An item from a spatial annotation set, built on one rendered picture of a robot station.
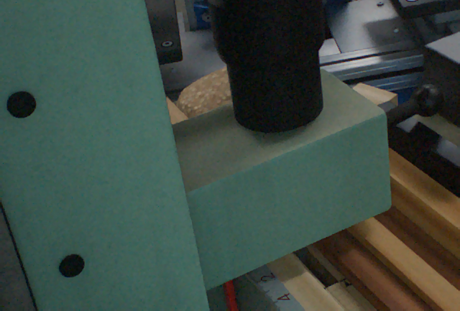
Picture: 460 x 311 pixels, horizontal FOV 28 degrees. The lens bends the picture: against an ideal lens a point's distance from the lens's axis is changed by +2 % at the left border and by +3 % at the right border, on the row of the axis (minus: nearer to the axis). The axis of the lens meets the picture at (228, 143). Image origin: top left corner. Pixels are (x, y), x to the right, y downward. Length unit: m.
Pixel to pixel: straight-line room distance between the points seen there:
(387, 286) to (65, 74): 0.24
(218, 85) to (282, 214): 0.29
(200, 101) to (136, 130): 0.38
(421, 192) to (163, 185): 0.19
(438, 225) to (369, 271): 0.05
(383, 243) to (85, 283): 0.20
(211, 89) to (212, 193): 0.31
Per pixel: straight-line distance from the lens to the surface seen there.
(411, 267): 0.53
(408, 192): 0.55
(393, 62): 1.20
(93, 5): 0.36
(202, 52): 1.28
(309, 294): 0.52
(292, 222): 0.51
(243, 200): 0.48
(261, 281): 0.52
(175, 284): 0.44
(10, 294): 0.41
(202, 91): 0.77
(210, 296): 0.63
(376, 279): 0.53
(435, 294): 0.51
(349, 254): 0.54
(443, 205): 0.54
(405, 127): 0.57
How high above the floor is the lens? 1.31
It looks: 33 degrees down
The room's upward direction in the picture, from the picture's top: 10 degrees counter-clockwise
